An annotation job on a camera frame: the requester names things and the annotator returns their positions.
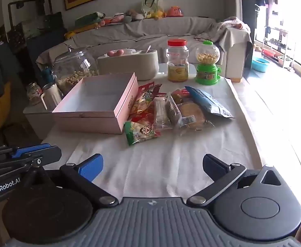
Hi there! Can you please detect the red snack packet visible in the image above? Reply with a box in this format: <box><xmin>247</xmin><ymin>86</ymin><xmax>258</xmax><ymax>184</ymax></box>
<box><xmin>129</xmin><ymin>82</ymin><xmax>163</xmax><ymax>119</ymax></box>

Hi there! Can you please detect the pink cardboard box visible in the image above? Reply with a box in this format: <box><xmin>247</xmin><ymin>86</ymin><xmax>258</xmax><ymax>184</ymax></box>
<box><xmin>52</xmin><ymin>72</ymin><xmax>139</xmax><ymax>135</ymax></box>

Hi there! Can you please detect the glass jar with peanuts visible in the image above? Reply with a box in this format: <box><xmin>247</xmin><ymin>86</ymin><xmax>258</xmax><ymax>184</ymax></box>
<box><xmin>53</xmin><ymin>46</ymin><xmax>99</xmax><ymax>96</ymax></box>

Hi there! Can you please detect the green candy dispenser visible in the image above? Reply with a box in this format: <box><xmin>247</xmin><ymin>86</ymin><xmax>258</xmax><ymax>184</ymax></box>
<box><xmin>195</xmin><ymin>40</ymin><xmax>222</xmax><ymax>85</ymax></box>

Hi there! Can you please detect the white wafer packet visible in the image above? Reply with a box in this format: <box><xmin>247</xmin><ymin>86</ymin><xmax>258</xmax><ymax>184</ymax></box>
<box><xmin>150</xmin><ymin>96</ymin><xmax>173</xmax><ymax>130</ymax></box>

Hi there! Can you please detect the shoe rack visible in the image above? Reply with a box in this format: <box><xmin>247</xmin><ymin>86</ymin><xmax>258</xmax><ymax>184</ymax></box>
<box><xmin>262</xmin><ymin>26</ymin><xmax>296</xmax><ymax>69</ymax></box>

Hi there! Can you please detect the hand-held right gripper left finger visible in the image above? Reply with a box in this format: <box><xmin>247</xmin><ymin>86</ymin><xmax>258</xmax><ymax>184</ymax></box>
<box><xmin>60</xmin><ymin>154</ymin><xmax>119</xmax><ymax>208</ymax></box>

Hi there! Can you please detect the clear bread packet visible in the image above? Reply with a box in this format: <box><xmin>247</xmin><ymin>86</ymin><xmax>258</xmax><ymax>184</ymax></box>
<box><xmin>166</xmin><ymin>95</ymin><xmax>216</xmax><ymax>136</ymax></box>

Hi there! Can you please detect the beige plastic container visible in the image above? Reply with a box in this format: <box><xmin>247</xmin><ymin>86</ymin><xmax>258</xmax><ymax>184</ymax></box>
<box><xmin>97</xmin><ymin>49</ymin><xmax>160</xmax><ymax>81</ymax></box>

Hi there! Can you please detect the white and green bag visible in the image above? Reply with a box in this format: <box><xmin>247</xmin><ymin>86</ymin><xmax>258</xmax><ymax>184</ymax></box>
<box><xmin>141</xmin><ymin>0</ymin><xmax>164</xmax><ymax>18</ymax></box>

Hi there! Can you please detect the plastic jar with red lid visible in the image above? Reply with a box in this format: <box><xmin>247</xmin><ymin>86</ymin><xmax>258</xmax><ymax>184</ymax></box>
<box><xmin>166</xmin><ymin>39</ymin><xmax>189</xmax><ymax>82</ymax></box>

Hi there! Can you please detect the yellow plush toy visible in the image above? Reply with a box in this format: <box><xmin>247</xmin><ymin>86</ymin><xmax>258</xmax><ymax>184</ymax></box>
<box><xmin>150</xmin><ymin>8</ymin><xmax>166</xmax><ymax>20</ymax></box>

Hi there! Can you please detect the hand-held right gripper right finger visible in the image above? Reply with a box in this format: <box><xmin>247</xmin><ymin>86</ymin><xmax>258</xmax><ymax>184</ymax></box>
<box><xmin>186</xmin><ymin>154</ymin><xmax>282</xmax><ymax>207</ymax></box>

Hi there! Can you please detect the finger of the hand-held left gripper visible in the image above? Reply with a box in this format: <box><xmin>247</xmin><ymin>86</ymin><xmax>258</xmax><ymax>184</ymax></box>
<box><xmin>0</xmin><ymin>143</ymin><xmax>52</xmax><ymax>160</ymax></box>
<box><xmin>0</xmin><ymin>146</ymin><xmax>62</xmax><ymax>183</ymax></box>

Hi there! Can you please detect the green cartoon snack packet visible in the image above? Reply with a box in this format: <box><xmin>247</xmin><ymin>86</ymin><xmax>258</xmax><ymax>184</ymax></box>
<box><xmin>124</xmin><ymin>114</ymin><xmax>164</xmax><ymax>147</ymax></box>

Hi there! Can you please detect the pink cloth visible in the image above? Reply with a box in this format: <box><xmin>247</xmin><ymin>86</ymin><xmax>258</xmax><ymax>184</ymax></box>
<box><xmin>219</xmin><ymin>17</ymin><xmax>251</xmax><ymax>33</ymax></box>

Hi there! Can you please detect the small glass jar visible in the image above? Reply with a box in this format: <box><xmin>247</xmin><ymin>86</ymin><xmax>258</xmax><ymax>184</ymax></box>
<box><xmin>26</xmin><ymin>82</ymin><xmax>44</xmax><ymax>106</ymax></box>

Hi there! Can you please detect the blue basin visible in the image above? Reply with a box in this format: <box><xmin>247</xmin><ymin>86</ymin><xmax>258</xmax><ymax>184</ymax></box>
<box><xmin>251</xmin><ymin>57</ymin><xmax>270</xmax><ymax>73</ymax></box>

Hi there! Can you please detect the white cup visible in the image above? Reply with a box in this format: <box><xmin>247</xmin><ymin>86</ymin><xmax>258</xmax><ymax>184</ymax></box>
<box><xmin>42</xmin><ymin>83</ymin><xmax>63</xmax><ymax>111</ymax></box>

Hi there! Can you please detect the teal bottle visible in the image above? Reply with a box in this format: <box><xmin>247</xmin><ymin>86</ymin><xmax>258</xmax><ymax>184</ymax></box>
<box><xmin>41</xmin><ymin>67</ymin><xmax>55</xmax><ymax>85</ymax></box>

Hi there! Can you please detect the green plush toy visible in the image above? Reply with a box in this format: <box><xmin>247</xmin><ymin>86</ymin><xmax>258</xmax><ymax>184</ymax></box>
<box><xmin>75</xmin><ymin>12</ymin><xmax>105</xmax><ymax>27</ymax></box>

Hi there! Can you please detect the blue snack packet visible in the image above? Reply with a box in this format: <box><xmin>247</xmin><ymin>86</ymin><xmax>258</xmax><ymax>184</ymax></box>
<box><xmin>185</xmin><ymin>86</ymin><xmax>235</xmax><ymax>119</ymax></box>

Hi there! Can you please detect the white table cloth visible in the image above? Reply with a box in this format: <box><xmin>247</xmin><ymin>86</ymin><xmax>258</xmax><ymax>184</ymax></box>
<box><xmin>41</xmin><ymin>76</ymin><xmax>263</xmax><ymax>199</ymax></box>

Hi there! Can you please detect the grey plush toy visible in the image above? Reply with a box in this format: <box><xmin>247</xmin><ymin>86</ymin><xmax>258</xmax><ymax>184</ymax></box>
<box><xmin>125</xmin><ymin>9</ymin><xmax>144</xmax><ymax>22</ymax></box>

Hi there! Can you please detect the orange plush toy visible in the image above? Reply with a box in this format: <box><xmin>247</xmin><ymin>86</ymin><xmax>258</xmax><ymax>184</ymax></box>
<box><xmin>167</xmin><ymin>6</ymin><xmax>184</xmax><ymax>17</ymax></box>

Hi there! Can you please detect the olive packet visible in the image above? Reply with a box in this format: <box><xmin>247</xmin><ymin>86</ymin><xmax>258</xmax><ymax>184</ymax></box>
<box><xmin>170</xmin><ymin>89</ymin><xmax>192</xmax><ymax>104</ymax></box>

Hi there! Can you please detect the pink plush toy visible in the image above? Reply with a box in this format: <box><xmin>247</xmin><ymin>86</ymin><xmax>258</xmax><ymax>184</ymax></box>
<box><xmin>99</xmin><ymin>15</ymin><xmax>126</xmax><ymax>28</ymax></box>

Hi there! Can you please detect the grey covered sofa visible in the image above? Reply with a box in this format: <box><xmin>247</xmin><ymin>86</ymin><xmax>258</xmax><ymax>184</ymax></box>
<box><xmin>36</xmin><ymin>17</ymin><xmax>253</xmax><ymax>79</ymax></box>

